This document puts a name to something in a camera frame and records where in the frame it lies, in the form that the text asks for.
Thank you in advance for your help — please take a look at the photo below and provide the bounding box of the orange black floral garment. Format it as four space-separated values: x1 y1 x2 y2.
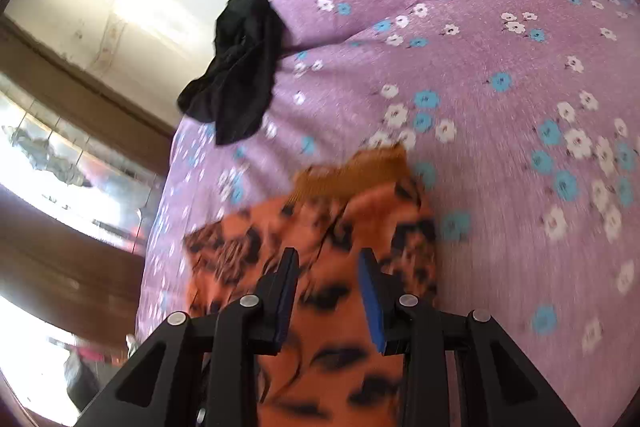
183 144 436 426

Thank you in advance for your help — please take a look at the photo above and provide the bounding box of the wooden stained glass door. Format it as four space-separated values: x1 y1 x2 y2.
0 13 177 423

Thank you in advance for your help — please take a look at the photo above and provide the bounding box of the black crumpled garment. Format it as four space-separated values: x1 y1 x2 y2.
177 0 284 146

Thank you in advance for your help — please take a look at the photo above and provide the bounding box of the purple floral bed sheet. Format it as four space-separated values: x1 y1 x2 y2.
137 0 639 426

